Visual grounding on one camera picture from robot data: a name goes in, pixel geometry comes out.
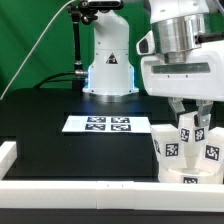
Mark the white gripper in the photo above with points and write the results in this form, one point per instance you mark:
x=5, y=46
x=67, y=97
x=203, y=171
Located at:
x=178, y=65

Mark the white round stool seat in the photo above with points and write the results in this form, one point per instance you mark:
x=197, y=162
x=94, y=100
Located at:
x=188, y=176

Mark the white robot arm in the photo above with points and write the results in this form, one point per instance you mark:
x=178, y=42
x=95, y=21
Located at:
x=110, y=74

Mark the white marker sheet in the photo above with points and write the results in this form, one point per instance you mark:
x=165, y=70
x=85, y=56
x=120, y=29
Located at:
x=106, y=124

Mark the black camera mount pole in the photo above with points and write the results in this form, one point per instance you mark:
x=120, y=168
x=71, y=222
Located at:
x=78, y=82

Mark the black camera on mount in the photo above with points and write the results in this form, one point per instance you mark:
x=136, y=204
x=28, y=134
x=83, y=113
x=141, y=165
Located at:
x=102, y=4

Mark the white left rail block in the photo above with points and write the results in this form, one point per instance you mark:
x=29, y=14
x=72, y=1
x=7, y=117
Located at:
x=8, y=155

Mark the white front rail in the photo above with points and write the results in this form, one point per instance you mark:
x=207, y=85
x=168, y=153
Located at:
x=111, y=195

